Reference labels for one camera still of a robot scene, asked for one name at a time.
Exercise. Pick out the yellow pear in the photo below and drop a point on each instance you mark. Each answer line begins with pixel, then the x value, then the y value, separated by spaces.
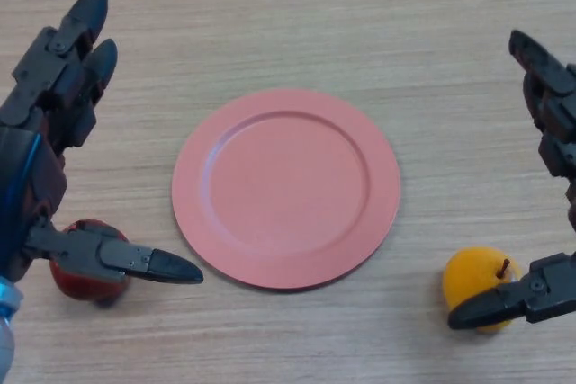
pixel 472 271

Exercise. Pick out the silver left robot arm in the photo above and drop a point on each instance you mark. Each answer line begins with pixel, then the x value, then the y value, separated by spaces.
pixel 6 334

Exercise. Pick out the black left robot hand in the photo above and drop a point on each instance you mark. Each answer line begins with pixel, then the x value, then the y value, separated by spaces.
pixel 45 100

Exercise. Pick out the pink round plate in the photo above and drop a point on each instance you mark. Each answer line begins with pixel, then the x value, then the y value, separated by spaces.
pixel 283 190

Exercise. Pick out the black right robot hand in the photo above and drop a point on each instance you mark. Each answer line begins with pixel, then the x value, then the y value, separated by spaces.
pixel 553 91

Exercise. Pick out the red apple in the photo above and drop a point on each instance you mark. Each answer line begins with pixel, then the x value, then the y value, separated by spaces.
pixel 85 289

